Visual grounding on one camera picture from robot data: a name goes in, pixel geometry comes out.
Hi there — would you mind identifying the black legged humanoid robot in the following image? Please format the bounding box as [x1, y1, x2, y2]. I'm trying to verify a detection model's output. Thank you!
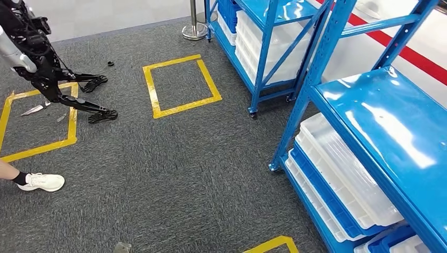
[0, 0, 119, 124]

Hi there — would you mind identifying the chrome stanchion with round base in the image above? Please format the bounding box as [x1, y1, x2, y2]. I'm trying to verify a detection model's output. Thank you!
[181, 0, 209, 41]

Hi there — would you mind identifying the silver metal scrap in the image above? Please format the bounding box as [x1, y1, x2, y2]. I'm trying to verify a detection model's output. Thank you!
[21, 100, 52, 117]

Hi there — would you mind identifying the yellow floor tape square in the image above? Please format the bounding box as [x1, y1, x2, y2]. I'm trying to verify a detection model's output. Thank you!
[0, 82, 79, 164]

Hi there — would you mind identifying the blue steel shelf rack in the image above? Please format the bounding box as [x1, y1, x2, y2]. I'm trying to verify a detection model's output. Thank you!
[204, 0, 334, 119]
[268, 0, 447, 253]

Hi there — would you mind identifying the person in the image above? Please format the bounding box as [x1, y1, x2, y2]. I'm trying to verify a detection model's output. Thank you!
[0, 160, 66, 193]

